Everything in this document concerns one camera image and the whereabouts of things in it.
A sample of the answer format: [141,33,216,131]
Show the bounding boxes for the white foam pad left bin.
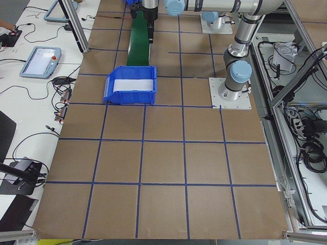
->
[113,79,154,92]

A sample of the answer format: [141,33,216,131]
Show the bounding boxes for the red and black wires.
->
[96,15,132,20]

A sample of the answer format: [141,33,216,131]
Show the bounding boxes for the blue plastic bin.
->
[103,66,157,105]
[125,0,141,6]

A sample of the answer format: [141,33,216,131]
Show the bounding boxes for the blue plastic bin left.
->
[103,66,157,105]

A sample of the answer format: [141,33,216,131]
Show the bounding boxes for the teach pendant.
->
[19,46,61,79]
[43,1,67,23]

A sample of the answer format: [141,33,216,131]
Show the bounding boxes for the teach pendant near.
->
[19,46,61,79]

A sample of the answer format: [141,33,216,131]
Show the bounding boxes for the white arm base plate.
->
[200,16,233,35]
[208,78,252,110]

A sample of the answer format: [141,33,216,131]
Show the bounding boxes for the green conveyor belt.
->
[126,11,150,66]

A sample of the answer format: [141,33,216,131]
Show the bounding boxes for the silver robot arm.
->
[202,11,226,29]
[127,11,239,106]

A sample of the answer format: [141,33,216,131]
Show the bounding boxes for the teach pendant far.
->
[43,1,67,23]

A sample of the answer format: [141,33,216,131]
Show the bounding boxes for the blue plastic bin right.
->
[125,0,141,6]

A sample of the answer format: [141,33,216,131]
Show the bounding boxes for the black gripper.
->
[130,6,158,43]

